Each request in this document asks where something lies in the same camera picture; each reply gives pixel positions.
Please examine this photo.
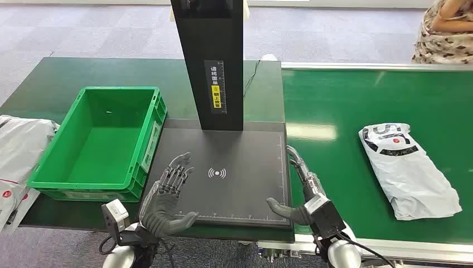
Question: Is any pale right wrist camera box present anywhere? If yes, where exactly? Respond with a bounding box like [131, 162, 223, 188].
[304, 193, 347, 240]

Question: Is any dark green table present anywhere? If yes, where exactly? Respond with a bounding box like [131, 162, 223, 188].
[0, 56, 295, 243]

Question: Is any person behind column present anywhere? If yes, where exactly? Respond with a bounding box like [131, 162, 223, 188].
[168, 0, 278, 62]

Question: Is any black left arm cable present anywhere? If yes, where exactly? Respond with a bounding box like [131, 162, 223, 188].
[98, 236, 116, 257]

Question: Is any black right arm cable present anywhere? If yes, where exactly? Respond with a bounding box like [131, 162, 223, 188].
[335, 231, 397, 268]

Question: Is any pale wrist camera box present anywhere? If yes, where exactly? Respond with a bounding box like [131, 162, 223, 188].
[101, 199, 131, 246]
[304, 193, 347, 240]

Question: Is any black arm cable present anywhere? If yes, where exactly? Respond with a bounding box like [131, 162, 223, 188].
[98, 236, 116, 257]
[335, 231, 397, 268]

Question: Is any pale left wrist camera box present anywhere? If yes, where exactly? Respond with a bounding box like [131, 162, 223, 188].
[101, 199, 131, 246]

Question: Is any green plastic basket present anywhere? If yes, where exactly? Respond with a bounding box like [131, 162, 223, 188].
[27, 86, 168, 203]

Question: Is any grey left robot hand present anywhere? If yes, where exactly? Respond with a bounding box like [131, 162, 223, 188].
[139, 152, 199, 238]

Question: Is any thin black power cable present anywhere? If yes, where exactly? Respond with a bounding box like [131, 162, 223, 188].
[243, 60, 262, 99]

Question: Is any black yellow label sticker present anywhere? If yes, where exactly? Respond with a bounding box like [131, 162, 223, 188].
[204, 60, 227, 114]

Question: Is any white mailer bag red dot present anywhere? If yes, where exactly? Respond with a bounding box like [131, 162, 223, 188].
[0, 179, 41, 235]

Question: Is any green conveyor belt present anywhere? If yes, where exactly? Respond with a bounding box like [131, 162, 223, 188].
[257, 62, 473, 266]

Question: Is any grey plastic mailer bag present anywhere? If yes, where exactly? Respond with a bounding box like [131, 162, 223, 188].
[0, 114, 60, 186]

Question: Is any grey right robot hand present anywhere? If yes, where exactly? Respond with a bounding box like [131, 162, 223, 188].
[266, 145, 328, 227]

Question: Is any black weighing device with column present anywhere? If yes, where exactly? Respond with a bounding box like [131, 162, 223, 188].
[138, 0, 293, 231]

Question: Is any white package with black print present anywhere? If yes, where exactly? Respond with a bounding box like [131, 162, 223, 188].
[358, 122, 463, 222]

